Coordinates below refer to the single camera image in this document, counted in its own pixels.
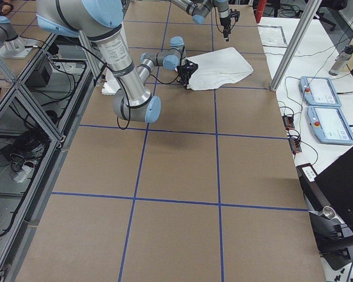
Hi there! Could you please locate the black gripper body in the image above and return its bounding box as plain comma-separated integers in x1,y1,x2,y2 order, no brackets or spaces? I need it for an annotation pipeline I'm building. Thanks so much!
218,8,240,33
177,59,199,83

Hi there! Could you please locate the white long-sleeve printed shirt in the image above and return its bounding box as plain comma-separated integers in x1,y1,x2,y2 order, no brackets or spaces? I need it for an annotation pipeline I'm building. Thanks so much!
187,47,254,90

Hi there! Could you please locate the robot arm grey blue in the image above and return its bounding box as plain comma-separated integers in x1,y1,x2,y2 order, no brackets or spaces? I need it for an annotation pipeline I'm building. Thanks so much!
170,0,240,42
36,1,198,123

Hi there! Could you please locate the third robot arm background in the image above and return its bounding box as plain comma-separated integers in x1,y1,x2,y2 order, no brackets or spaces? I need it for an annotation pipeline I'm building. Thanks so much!
0,16,39,59

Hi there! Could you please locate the clear plastic bag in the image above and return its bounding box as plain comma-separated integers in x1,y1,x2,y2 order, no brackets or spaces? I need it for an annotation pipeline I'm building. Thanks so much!
258,25,288,48

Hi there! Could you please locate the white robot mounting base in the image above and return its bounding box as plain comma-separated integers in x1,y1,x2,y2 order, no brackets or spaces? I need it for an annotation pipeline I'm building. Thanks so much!
102,70,121,96

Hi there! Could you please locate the black orange connector box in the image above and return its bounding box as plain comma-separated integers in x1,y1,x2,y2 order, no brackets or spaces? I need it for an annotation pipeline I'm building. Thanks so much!
282,115,295,130
288,136,302,155

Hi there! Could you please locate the far teach pendant tablet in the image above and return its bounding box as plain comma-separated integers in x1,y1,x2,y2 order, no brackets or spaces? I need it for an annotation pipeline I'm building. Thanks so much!
299,76,342,108

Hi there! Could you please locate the teach pendant tablet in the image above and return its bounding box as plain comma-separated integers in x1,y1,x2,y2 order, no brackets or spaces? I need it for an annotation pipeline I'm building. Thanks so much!
307,106,353,146
299,76,342,108

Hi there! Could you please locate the grey water bottle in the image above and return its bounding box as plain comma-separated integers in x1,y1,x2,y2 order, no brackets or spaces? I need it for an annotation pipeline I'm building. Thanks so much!
328,45,353,76

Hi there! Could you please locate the near teach pendant tablet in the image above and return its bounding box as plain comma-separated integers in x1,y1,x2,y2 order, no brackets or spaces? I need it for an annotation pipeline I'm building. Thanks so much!
307,106,353,146

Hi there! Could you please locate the black laptop computer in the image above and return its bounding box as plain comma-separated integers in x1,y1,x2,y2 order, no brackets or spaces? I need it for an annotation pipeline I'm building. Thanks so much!
297,147,353,226

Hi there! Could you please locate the grey aluminium frame post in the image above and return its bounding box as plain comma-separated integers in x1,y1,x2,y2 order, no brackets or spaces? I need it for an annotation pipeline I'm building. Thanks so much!
269,0,322,92

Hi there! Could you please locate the aluminium frame side rack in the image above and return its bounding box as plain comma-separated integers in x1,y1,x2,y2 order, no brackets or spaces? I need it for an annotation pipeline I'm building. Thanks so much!
0,33,103,281

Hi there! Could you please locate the black camera stand device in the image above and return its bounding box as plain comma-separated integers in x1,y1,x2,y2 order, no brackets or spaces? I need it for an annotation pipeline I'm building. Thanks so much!
309,211,353,270

